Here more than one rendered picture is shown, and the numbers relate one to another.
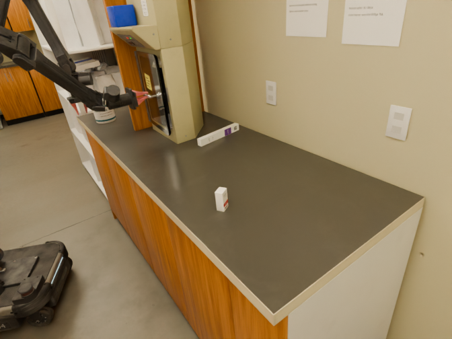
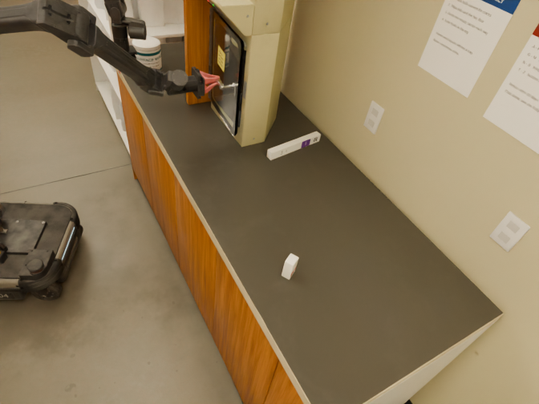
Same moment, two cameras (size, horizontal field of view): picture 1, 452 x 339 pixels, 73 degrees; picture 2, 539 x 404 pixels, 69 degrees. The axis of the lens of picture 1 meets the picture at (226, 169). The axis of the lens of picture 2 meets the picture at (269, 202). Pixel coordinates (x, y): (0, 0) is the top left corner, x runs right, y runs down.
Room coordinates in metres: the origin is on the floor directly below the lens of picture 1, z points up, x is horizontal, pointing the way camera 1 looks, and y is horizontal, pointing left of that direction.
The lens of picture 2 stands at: (0.16, 0.17, 1.95)
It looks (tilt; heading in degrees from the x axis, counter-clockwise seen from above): 45 degrees down; 356
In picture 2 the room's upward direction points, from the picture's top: 10 degrees clockwise
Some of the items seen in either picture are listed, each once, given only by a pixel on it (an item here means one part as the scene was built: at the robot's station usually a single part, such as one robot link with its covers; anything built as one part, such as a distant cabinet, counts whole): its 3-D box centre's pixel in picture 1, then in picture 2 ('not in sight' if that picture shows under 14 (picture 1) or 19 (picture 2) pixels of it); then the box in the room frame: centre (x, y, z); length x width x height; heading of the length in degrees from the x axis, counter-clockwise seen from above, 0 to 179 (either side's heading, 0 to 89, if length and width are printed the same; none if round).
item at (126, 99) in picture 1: (125, 99); (189, 83); (1.47, 0.45, 1.20); 0.07 x 0.07 x 0.10; 33
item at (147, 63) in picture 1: (152, 93); (224, 74); (1.60, 0.34, 1.19); 0.30 x 0.01 x 0.40; 29
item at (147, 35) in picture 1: (133, 38); (216, 3); (1.58, 0.38, 1.46); 0.32 x 0.11 x 0.10; 33
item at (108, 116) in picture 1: (103, 109); (147, 56); (2.00, 0.78, 1.02); 0.13 x 0.13 x 0.15
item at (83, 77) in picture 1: (79, 74); (129, 22); (1.69, 0.73, 1.30); 0.11 x 0.09 x 0.12; 97
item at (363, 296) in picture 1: (200, 214); (246, 221); (1.50, 0.18, 0.45); 2.05 x 0.67 x 0.90; 33
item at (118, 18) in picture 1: (122, 15); not in sight; (1.66, 0.43, 1.56); 0.10 x 0.10 x 0.09; 33
